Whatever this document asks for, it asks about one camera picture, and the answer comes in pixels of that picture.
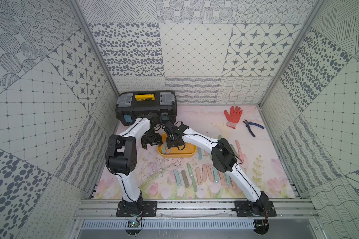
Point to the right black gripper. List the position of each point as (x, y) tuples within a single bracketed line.
[(169, 144)]

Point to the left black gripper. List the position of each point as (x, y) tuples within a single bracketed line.
[(151, 139)]

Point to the teal fruit knife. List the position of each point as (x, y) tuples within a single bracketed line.
[(164, 149)]

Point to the yellow plastic storage box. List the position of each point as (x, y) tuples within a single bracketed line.
[(186, 151)]

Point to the long teal knife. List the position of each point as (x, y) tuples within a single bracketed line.
[(199, 153)]

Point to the beige pink knife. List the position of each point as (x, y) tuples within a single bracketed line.
[(198, 176)]

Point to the light teal folding knife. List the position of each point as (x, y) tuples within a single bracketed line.
[(177, 177)]

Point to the pale pink knife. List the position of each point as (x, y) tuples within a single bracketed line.
[(204, 173)]

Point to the long green knife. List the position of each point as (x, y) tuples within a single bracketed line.
[(193, 181)]

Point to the grey green fruit knife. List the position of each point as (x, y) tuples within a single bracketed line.
[(233, 150)]

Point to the salmon pink knife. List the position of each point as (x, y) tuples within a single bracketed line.
[(239, 151)]

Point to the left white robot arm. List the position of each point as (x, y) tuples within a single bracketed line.
[(121, 159)]

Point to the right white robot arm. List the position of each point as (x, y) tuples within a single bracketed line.
[(224, 160)]

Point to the black plastic toolbox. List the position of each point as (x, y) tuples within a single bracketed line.
[(132, 104)]

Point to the floral pink table mat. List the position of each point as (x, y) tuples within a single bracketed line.
[(161, 176)]

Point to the red work glove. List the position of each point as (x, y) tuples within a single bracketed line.
[(233, 116)]

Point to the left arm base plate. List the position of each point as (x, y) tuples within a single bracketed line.
[(133, 209)]

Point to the blue handled pliers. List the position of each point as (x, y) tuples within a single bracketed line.
[(248, 124)]

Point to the aluminium frame rail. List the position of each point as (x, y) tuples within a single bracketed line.
[(198, 209)]

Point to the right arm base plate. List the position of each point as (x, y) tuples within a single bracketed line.
[(245, 208)]

